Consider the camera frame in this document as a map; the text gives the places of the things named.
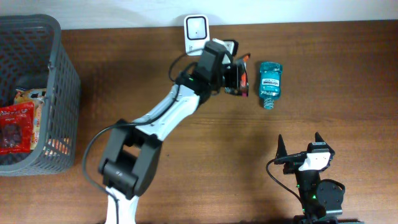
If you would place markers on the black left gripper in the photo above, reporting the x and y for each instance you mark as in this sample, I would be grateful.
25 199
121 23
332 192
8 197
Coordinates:
234 75

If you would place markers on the black orange snack packet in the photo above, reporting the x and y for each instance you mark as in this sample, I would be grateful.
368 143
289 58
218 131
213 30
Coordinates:
245 57

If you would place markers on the cream yellow chip bag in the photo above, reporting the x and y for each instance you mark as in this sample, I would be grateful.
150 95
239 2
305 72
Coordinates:
37 97

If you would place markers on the blue mouthwash bottle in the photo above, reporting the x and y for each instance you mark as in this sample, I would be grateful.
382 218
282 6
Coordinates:
270 83

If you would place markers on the grey plastic mesh basket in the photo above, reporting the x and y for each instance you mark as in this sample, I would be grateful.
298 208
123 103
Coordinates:
33 57

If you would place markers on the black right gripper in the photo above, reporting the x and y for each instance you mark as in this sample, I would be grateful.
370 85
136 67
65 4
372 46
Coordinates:
293 161

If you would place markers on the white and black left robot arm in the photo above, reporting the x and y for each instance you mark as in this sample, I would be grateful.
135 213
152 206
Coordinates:
131 156

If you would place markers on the white barcode scanner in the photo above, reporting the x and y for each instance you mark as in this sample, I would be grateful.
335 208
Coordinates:
196 33

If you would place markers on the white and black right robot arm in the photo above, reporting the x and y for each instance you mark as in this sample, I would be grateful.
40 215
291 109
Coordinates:
321 199

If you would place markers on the red snack bag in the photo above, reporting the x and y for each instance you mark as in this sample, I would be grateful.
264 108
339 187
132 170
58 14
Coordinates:
16 128

